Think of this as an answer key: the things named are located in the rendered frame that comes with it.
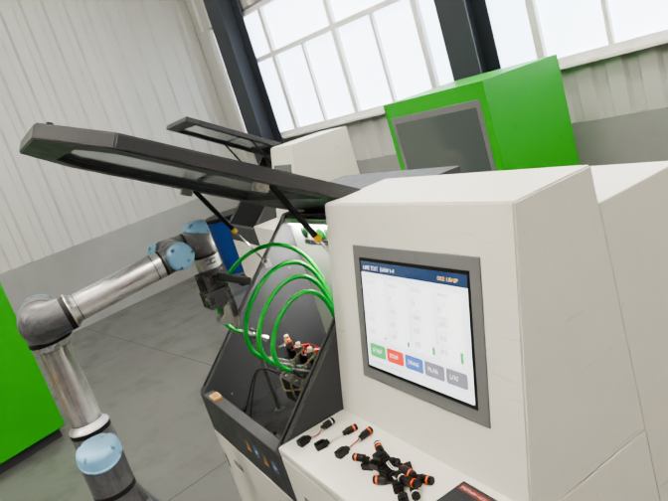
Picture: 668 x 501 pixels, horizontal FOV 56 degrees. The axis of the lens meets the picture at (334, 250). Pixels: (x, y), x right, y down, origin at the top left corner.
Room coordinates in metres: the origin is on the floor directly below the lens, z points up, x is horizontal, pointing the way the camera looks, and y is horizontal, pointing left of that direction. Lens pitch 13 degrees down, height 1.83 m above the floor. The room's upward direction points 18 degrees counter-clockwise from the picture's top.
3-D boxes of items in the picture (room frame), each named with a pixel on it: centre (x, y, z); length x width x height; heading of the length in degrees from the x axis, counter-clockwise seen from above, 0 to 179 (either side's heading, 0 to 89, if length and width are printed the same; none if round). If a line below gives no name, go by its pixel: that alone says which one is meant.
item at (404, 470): (1.26, 0.03, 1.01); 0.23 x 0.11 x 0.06; 27
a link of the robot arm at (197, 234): (1.90, 0.38, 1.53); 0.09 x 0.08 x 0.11; 113
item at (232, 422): (1.87, 0.45, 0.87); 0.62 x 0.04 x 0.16; 27
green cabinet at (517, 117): (4.79, -1.32, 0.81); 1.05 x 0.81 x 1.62; 31
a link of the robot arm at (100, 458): (1.59, 0.78, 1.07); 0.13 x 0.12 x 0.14; 23
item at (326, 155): (5.49, 0.36, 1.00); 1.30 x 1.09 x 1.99; 23
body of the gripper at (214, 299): (1.90, 0.39, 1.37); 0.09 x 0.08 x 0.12; 117
